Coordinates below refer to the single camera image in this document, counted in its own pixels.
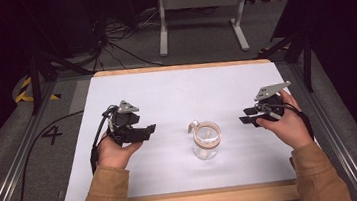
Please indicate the clear glass jar wooden rim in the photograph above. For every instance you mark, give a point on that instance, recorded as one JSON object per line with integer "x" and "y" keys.
{"x": 207, "y": 141}

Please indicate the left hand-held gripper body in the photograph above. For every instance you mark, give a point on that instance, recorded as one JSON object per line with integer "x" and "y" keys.
{"x": 123, "y": 121}

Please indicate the black tripod stand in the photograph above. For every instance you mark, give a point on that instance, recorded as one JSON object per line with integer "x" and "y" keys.
{"x": 306, "y": 63}
{"x": 34, "y": 82}

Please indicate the person's left hand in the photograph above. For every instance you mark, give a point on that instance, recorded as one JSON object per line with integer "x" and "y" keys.
{"x": 113, "y": 154}

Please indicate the person's right hand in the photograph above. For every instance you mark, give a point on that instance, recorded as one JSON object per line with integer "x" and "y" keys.
{"x": 290, "y": 127}

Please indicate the yellow black floor tape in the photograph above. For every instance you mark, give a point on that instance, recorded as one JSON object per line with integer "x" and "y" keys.
{"x": 23, "y": 96}

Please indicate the white table sheet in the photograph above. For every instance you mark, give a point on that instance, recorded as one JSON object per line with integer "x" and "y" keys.
{"x": 172, "y": 94}

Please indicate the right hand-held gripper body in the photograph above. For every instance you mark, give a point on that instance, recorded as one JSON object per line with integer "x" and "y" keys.
{"x": 272, "y": 104}

